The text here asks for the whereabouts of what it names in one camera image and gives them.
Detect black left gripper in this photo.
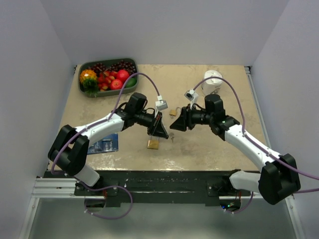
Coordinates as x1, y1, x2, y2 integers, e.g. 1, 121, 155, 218
135, 110, 168, 139

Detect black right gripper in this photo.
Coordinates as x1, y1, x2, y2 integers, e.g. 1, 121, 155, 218
170, 104, 213, 132

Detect silver key set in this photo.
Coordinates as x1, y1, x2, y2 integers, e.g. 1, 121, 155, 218
169, 132, 175, 142

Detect small brass padlock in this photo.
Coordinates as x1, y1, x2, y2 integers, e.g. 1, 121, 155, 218
169, 107, 181, 118

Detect large brass padlock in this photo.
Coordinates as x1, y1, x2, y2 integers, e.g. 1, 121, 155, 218
147, 135, 160, 150

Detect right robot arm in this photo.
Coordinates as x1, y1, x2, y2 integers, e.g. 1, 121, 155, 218
170, 90, 301, 205

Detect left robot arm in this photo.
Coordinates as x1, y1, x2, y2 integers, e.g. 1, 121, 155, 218
48, 93, 169, 195

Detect white paper roll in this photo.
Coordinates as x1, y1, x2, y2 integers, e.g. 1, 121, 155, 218
201, 70, 223, 96

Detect blue blister pack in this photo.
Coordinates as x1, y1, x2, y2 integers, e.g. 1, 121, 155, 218
87, 133, 119, 155

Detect green lime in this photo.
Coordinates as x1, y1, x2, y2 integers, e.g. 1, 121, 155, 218
125, 77, 137, 88

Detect red apple lower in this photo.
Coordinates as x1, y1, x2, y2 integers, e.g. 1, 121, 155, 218
109, 79, 123, 91

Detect red apple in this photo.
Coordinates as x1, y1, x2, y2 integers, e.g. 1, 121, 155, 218
109, 79, 123, 91
116, 69, 130, 83

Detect red apple upper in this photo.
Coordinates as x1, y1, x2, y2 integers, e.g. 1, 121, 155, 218
116, 69, 130, 83

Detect green fruit tray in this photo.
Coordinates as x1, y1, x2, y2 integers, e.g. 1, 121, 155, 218
78, 58, 138, 98

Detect small red fruits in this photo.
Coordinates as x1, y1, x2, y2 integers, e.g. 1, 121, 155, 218
97, 70, 117, 92

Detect orange green fake fruit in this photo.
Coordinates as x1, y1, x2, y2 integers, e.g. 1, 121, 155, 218
79, 69, 99, 96

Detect dark grape bunch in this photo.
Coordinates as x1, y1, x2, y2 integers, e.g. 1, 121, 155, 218
88, 59, 137, 76

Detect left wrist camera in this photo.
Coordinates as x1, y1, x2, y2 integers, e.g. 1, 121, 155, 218
155, 95, 168, 116

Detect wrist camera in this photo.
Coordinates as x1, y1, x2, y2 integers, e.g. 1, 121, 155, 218
184, 89, 199, 108
155, 95, 168, 116

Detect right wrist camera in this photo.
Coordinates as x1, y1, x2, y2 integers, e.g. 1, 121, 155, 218
184, 89, 199, 108

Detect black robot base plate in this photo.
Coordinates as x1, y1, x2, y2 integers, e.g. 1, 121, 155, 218
43, 168, 251, 208

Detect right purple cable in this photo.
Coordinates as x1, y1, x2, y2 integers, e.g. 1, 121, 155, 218
193, 76, 319, 194

